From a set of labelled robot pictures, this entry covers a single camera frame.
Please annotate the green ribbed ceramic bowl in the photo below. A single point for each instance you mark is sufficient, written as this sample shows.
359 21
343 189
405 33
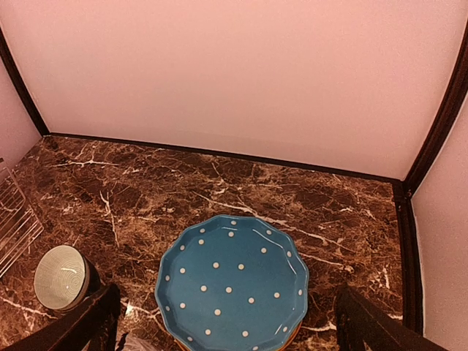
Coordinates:
64 278

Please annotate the wire dish rack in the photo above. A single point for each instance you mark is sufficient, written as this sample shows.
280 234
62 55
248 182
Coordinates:
20 226

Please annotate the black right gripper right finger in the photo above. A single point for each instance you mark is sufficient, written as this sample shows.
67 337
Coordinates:
360 324

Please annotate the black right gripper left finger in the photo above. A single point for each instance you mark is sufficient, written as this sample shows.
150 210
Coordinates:
92 324

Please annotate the blue polka dot plate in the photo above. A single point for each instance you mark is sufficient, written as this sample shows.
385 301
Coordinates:
232 276

